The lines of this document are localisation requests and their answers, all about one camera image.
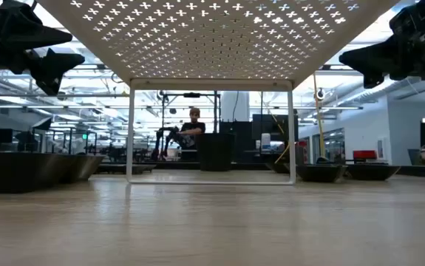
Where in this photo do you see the white plastic jug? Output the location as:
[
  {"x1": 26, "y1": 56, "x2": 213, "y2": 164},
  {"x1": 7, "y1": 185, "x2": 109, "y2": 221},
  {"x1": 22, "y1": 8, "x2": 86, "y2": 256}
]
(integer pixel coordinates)
[{"x1": 260, "y1": 132, "x2": 272, "y2": 151}]

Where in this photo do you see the black equipment cabinet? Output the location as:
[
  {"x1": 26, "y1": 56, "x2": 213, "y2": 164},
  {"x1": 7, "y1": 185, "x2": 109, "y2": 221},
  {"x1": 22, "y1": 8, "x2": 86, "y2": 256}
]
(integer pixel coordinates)
[{"x1": 219, "y1": 113, "x2": 299, "y2": 163}]

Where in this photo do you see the white perforated metal shelf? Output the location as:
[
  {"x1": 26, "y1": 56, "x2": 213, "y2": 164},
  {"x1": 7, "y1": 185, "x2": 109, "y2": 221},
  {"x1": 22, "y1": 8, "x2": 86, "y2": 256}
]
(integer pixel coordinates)
[{"x1": 36, "y1": 0, "x2": 400, "y2": 185}]

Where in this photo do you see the black wavy square plate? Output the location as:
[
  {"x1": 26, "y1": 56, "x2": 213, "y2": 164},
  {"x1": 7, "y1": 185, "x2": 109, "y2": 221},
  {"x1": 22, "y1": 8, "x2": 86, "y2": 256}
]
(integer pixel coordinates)
[
  {"x1": 0, "y1": 151, "x2": 77, "y2": 194},
  {"x1": 59, "y1": 154, "x2": 106, "y2": 185}
]

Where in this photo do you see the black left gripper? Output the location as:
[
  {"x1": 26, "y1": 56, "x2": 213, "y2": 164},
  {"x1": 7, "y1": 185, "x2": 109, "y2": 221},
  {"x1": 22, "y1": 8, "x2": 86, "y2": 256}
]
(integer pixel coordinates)
[{"x1": 0, "y1": 0, "x2": 86, "y2": 96}]

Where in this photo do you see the red storage box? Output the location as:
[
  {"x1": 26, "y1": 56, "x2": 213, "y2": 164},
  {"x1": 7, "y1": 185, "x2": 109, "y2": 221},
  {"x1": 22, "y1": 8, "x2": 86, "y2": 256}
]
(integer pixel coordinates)
[{"x1": 352, "y1": 149, "x2": 378, "y2": 160}]

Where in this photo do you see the yellow hanging cord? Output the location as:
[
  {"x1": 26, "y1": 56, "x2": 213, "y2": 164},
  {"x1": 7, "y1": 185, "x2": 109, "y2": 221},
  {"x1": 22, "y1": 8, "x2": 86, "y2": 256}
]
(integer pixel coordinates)
[{"x1": 311, "y1": 72, "x2": 327, "y2": 160}]

